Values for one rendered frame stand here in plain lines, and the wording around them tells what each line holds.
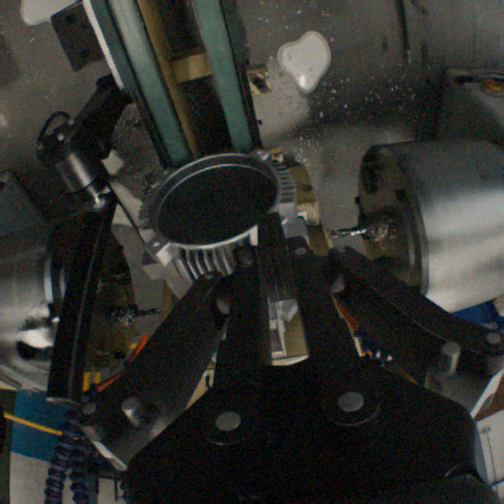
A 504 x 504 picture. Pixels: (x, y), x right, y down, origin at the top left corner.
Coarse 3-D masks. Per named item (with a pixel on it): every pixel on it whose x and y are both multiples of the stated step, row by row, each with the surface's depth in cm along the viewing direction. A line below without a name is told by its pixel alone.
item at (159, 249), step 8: (256, 152) 41; (264, 152) 40; (264, 160) 40; (168, 168) 42; (160, 176) 41; (168, 176) 41; (160, 184) 42; (280, 216) 33; (288, 232) 34; (152, 240) 34; (160, 240) 34; (152, 248) 33; (160, 248) 33; (168, 248) 33; (152, 256) 34; (160, 256) 33; (168, 256) 34; (288, 304) 46; (296, 304) 46; (288, 312) 46; (288, 320) 47
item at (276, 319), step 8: (272, 304) 36; (272, 312) 35; (280, 312) 40; (272, 320) 35; (280, 320) 42; (272, 328) 43; (280, 328) 37; (224, 336) 44; (272, 336) 44; (280, 336) 38; (272, 344) 43; (280, 344) 43; (216, 352) 44; (272, 352) 43; (280, 352) 42
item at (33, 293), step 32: (64, 224) 39; (0, 256) 37; (32, 256) 35; (64, 256) 38; (0, 288) 35; (32, 288) 34; (64, 288) 36; (128, 288) 55; (0, 320) 34; (32, 320) 34; (96, 320) 42; (128, 320) 47; (0, 352) 36; (32, 352) 36; (96, 352) 41
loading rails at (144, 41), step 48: (96, 0) 24; (144, 0) 30; (192, 0) 27; (240, 0) 35; (144, 48) 31; (192, 48) 41; (240, 48) 31; (144, 96) 36; (240, 96) 38; (192, 144) 46; (240, 144) 43
